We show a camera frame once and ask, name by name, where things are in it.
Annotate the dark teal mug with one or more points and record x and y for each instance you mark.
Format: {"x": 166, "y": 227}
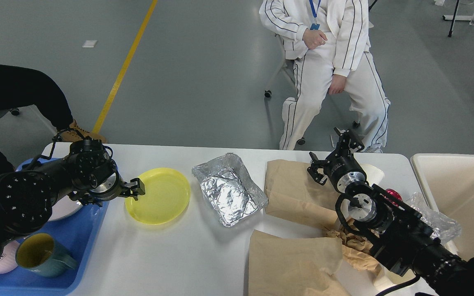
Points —
{"x": 41, "y": 254}

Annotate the brown paper bag lower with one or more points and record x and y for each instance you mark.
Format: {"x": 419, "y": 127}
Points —
{"x": 294, "y": 267}

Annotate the beige plastic bin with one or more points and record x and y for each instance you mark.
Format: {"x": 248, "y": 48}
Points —
{"x": 447, "y": 181}

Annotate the crumpled aluminium foil tray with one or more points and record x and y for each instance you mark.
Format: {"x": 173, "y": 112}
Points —
{"x": 228, "y": 187}

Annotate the white paper cup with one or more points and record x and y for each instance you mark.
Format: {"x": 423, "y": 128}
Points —
{"x": 374, "y": 174}

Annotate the pink ribbed mug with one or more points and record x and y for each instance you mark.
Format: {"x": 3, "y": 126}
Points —
{"x": 8, "y": 257}

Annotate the brown paper bag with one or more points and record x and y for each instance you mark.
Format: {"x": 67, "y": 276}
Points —
{"x": 294, "y": 196}
{"x": 294, "y": 267}

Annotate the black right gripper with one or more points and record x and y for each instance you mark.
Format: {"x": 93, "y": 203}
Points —
{"x": 341, "y": 168}

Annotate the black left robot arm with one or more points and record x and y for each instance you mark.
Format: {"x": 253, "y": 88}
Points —
{"x": 88, "y": 174}

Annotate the brown paper bag upper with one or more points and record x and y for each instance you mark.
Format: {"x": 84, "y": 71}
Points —
{"x": 294, "y": 196}

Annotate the clear plastic wrapper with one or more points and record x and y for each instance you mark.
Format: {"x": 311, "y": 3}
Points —
{"x": 444, "y": 227}

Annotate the tan work boot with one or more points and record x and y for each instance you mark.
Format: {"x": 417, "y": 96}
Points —
{"x": 82, "y": 134}

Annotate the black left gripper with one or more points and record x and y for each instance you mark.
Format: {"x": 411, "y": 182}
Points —
{"x": 113, "y": 187}

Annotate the white stand base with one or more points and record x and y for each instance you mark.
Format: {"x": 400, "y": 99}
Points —
{"x": 456, "y": 17}

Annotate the yellow plastic plate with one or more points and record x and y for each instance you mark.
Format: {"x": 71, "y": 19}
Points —
{"x": 167, "y": 195}

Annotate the pink round plate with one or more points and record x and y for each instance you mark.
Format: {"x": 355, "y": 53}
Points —
{"x": 64, "y": 208}

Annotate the person in black trousers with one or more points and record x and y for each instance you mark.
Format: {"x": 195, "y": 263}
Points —
{"x": 21, "y": 87}

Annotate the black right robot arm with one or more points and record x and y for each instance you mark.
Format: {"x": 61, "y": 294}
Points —
{"x": 401, "y": 241}

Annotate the crumpled brown paper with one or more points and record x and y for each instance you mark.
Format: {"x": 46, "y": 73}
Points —
{"x": 356, "y": 250}

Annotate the white paper scrap on floor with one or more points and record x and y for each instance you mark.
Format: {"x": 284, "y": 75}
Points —
{"x": 89, "y": 43}

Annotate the red round object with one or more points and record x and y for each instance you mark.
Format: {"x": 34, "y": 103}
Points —
{"x": 394, "y": 193}

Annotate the white cup lower right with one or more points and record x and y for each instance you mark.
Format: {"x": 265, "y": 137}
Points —
{"x": 386, "y": 279}

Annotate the person in white tracksuit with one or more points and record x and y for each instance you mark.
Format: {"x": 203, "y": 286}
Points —
{"x": 329, "y": 44}

